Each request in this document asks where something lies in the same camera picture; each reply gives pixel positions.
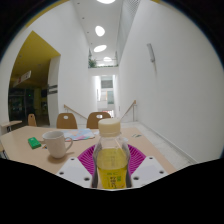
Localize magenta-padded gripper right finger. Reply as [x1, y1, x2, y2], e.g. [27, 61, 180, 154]
[124, 143, 169, 188]

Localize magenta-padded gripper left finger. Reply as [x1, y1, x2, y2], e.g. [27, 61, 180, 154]
[55, 143, 101, 189]

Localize clear bottle with yellow drink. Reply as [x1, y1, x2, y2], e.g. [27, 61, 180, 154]
[91, 118, 132, 190]

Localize white ceramic mug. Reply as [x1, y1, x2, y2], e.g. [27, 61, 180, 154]
[41, 130, 74, 160]

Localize small green box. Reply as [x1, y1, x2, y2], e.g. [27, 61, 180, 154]
[27, 136, 42, 150]

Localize wooden chair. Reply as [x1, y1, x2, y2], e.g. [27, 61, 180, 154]
[27, 113, 38, 128]
[86, 111, 112, 130]
[55, 112, 79, 130]

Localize wooden stair handrail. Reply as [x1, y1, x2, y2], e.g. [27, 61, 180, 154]
[63, 104, 88, 120]
[119, 99, 138, 123]

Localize small wooden side table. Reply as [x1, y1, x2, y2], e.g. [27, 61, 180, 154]
[0, 119, 24, 134]

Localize white hanging sign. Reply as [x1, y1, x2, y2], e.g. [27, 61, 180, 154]
[12, 69, 33, 88]

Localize green balcony plant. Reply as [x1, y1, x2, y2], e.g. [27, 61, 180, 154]
[87, 58, 98, 69]

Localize round ceiling lights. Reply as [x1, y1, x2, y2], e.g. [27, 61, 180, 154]
[93, 0, 116, 64]

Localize dark wall sign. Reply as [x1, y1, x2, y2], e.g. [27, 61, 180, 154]
[47, 84, 59, 96]

